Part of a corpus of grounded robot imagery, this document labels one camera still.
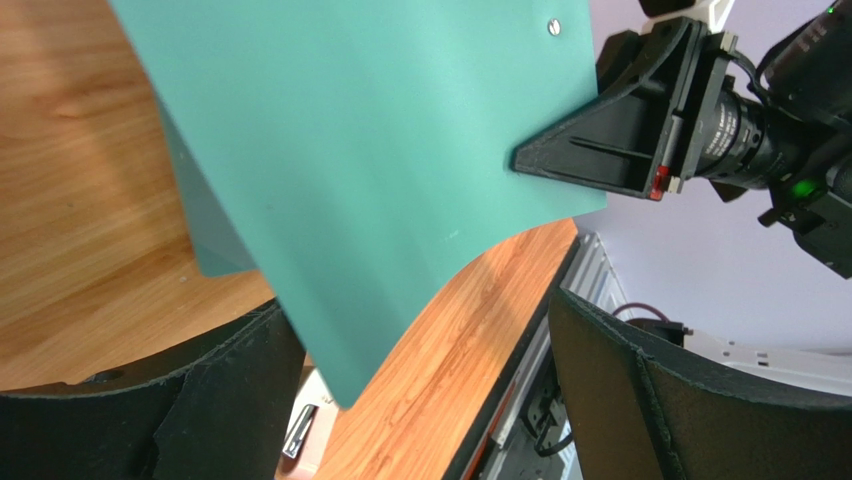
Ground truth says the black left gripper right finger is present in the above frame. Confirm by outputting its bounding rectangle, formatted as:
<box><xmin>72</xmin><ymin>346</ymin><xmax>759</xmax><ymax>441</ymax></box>
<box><xmin>548</xmin><ymin>292</ymin><xmax>851</xmax><ymax>479</ymax></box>

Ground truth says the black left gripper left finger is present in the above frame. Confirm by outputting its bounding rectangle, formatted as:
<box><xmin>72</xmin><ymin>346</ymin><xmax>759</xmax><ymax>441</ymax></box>
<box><xmin>1</xmin><ymin>300</ymin><xmax>305</xmax><ymax>479</ymax></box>

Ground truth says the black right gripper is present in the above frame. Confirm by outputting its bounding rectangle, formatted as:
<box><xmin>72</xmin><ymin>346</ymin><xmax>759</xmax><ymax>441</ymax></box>
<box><xmin>511</xmin><ymin>1</ymin><xmax>851</xmax><ymax>279</ymax></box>

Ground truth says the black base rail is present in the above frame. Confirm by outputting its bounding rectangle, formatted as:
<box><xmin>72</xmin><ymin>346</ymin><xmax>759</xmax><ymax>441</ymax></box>
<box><xmin>444</xmin><ymin>230</ymin><xmax>626</xmax><ymax>479</ymax></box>

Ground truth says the teal file folder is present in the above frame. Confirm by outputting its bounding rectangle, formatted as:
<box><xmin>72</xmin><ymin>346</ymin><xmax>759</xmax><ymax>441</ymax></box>
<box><xmin>111</xmin><ymin>1</ymin><xmax>606</xmax><ymax>408</ymax></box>

